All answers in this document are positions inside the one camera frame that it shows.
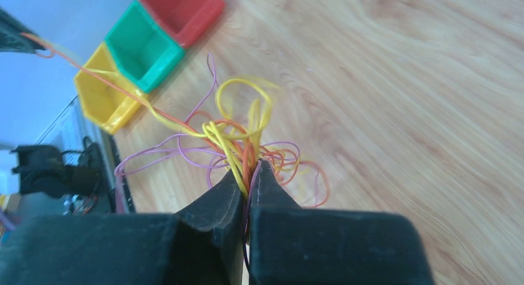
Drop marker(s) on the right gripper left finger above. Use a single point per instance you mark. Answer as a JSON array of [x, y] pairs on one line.
[[200, 244]]

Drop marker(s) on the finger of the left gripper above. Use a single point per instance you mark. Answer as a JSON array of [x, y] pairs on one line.
[[12, 40]]

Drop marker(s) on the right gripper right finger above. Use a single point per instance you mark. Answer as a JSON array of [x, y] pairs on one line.
[[290, 244]]

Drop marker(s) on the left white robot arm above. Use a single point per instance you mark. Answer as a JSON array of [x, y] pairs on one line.
[[32, 169]]

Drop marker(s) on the yellow plastic bin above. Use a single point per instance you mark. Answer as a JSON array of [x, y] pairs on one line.
[[103, 92]]

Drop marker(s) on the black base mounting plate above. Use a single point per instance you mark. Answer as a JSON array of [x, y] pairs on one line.
[[112, 190]]

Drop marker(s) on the green plastic bin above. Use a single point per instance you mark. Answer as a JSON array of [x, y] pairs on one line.
[[141, 50]]

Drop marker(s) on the red plastic bin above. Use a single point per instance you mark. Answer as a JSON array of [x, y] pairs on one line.
[[184, 20]]

